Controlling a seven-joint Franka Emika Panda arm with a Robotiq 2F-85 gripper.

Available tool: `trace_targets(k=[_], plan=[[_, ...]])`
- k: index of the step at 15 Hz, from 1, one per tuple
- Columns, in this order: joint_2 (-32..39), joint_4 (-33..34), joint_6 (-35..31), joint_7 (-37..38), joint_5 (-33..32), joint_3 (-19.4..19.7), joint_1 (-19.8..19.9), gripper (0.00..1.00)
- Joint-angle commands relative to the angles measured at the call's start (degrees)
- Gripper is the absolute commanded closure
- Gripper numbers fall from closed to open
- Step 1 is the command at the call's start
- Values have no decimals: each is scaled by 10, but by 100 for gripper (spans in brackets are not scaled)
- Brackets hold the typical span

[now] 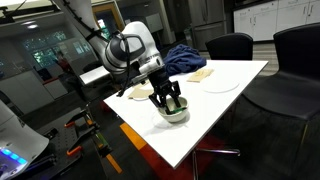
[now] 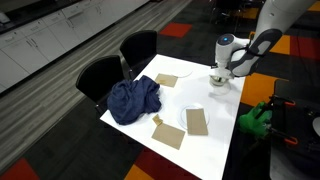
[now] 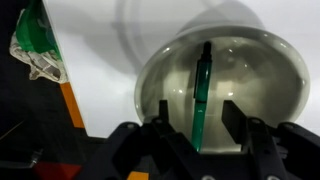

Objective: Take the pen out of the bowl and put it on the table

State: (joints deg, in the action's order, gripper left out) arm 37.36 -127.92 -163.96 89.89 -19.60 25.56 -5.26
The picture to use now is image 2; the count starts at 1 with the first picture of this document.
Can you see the dark background chairs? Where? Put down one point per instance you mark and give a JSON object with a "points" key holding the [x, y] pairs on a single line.
{"points": [[230, 8]]}

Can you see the white kitchen cabinets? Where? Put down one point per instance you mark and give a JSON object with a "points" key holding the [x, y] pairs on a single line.
{"points": [[40, 46]]}

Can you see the crumpled blue cloth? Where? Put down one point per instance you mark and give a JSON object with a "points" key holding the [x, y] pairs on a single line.
{"points": [[133, 100]]}

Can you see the black orange bar clamp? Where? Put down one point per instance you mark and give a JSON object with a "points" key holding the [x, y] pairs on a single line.
{"points": [[286, 137], [283, 101]]}

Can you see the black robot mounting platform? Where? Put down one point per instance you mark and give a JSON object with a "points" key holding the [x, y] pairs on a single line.
{"points": [[300, 133]]}

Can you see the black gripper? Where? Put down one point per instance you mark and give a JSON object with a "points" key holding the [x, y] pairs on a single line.
{"points": [[221, 71]]}

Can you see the white plate under napkin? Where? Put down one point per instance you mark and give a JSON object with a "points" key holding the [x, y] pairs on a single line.
{"points": [[182, 116]]}

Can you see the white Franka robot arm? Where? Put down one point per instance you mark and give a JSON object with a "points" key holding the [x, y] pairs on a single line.
{"points": [[276, 13]]}

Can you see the black chair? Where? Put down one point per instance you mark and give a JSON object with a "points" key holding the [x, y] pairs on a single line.
{"points": [[100, 76], [138, 48]]}

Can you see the empty white plate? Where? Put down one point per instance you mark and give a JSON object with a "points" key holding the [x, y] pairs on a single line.
{"points": [[184, 74]]}

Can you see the brown napkin lying on plate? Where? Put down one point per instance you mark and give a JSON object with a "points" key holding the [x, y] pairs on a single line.
{"points": [[196, 121]]}

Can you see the large brown paper napkin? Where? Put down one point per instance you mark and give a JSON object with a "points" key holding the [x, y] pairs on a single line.
{"points": [[168, 136]]}

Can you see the small crumpled brown paper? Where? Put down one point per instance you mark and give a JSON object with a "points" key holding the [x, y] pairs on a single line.
{"points": [[157, 120]]}

